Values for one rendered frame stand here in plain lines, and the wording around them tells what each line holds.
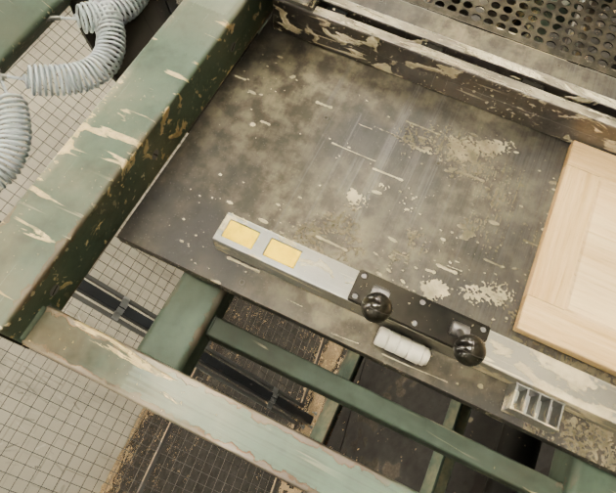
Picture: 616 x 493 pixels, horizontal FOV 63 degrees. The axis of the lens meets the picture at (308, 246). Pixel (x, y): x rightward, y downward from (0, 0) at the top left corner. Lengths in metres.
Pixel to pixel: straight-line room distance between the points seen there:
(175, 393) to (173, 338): 0.13
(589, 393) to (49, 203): 0.79
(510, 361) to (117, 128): 0.66
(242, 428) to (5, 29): 0.95
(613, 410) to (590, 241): 0.27
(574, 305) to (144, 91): 0.74
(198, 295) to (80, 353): 0.19
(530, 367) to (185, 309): 0.51
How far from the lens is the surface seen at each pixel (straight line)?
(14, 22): 1.29
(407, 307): 0.73
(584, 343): 0.85
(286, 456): 0.68
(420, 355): 0.74
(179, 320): 0.81
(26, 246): 0.77
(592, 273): 0.90
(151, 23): 1.45
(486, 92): 0.98
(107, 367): 0.73
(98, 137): 0.82
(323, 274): 0.74
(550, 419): 0.82
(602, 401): 0.82
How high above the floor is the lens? 1.88
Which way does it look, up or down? 25 degrees down
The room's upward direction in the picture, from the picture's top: 51 degrees counter-clockwise
